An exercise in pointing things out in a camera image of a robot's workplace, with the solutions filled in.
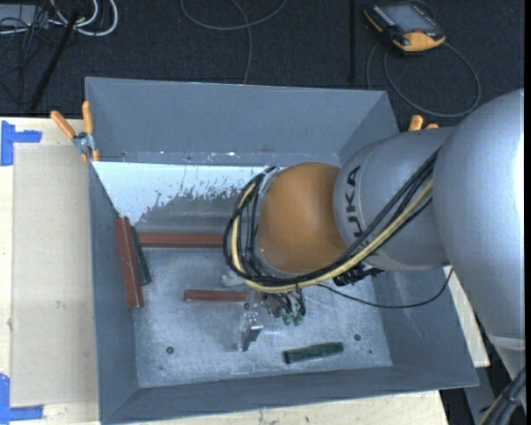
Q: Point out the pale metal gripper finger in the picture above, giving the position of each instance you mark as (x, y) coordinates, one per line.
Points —
(253, 335)
(243, 332)

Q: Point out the grey metal bin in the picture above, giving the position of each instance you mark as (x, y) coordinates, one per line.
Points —
(212, 343)

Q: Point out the red-brown flat block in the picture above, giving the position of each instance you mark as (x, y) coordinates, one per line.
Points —
(217, 295)
(181, 240)
(135, 272)
(126, 268)

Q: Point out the dark green flat block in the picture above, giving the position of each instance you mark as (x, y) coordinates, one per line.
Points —
(314, 353)
(142, 259)

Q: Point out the pale wood flat board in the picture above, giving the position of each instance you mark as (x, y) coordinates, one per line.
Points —
(53, 272)

